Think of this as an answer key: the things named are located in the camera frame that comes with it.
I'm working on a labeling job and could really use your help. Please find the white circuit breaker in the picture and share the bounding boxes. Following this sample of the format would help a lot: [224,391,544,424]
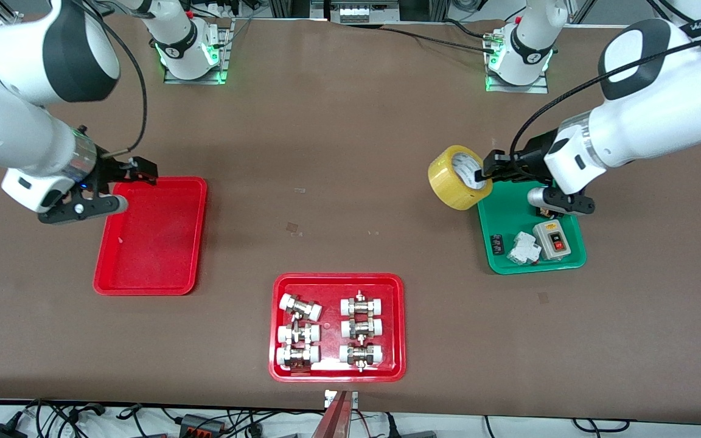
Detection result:
[507,232,542,266]

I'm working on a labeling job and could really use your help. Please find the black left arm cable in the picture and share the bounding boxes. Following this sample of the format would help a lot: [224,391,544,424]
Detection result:
[509,35,701,166]

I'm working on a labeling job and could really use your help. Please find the black box orange connectors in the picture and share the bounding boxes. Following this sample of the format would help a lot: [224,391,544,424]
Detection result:
[179,414,228,437]

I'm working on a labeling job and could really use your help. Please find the black cable across table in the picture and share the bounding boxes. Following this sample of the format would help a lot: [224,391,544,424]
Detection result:
[380,26,498,55]

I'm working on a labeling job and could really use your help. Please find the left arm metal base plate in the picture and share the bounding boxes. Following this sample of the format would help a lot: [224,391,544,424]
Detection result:
[486,27,550,94]

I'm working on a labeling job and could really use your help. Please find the white metal pipe fitting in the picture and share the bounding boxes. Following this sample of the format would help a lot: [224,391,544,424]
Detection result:
[341,317,384,340]
[276,344,321,372]
[340,290,385,318]
[339,342,385,372]
[279,293,323,322]
[277,322,321,346]

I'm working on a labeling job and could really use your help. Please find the empty-type red plastic tray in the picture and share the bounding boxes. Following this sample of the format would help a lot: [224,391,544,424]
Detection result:
[93,176,209,296]

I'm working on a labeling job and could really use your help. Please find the red aluminium profile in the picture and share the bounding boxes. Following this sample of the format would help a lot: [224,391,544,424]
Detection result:
[311,391,352,438]

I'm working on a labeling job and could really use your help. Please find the green plastic tray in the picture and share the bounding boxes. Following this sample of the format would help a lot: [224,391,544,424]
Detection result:
[476,176,587,275]

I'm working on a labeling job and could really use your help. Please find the yellow tape roll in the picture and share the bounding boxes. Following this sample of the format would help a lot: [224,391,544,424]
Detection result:
[428,145,495,211]

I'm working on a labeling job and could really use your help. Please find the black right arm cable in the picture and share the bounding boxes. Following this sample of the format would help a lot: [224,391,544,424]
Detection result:
[82,0,148,156]

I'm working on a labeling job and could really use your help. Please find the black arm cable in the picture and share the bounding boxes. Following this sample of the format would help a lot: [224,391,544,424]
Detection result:
[82,0,148,156]
[509,35,701,166]

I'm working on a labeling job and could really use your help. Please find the silver profile bracket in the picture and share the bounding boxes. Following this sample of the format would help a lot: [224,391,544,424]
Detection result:
[324,389,359,409]

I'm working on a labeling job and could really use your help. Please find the red tray holding fittings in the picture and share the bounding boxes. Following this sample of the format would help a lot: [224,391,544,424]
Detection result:
[269,273,406,383]

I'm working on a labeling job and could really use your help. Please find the grey push-button switch box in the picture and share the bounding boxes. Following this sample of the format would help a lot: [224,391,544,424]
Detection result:
[533,220,571,261]

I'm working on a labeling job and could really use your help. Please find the grey power strip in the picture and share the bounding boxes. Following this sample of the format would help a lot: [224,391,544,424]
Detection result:
[329,0,400,24]

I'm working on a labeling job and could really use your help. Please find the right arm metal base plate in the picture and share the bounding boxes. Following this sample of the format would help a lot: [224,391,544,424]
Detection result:
[163,18,233,85]

